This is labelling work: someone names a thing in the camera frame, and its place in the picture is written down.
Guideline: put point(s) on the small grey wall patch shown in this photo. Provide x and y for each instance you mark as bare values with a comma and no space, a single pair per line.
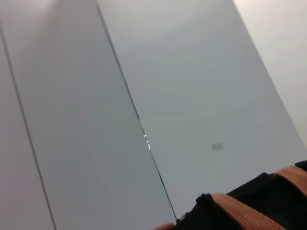
217,146

